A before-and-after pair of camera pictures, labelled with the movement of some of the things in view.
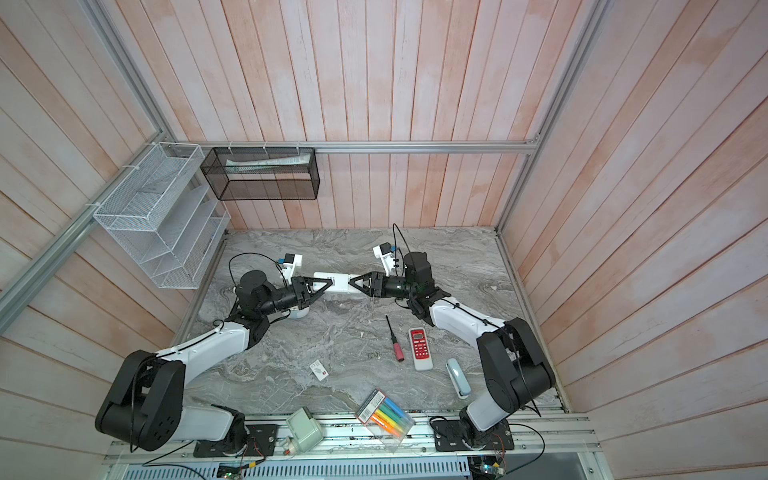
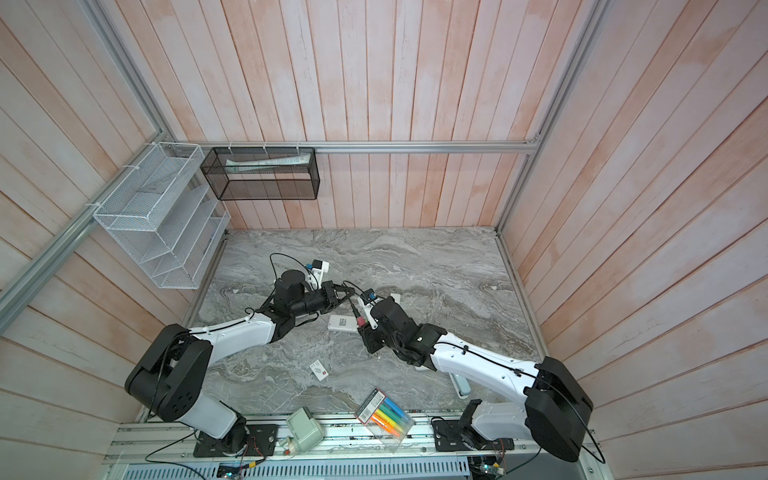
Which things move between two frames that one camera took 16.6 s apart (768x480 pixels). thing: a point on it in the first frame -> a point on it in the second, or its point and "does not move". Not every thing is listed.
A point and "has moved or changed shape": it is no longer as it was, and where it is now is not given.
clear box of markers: x=386 y=420 does not move
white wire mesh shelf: x=167 y=216 does not move
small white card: x=319 y=370 does not move
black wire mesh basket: x=262 y=173 does not move
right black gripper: x=379 y=285 -> x=369 y=337
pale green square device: x=306 y=431 does not move
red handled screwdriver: x=398 y=349 has moved or changed shape
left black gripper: x=302 y=292 -> x=331 y=297
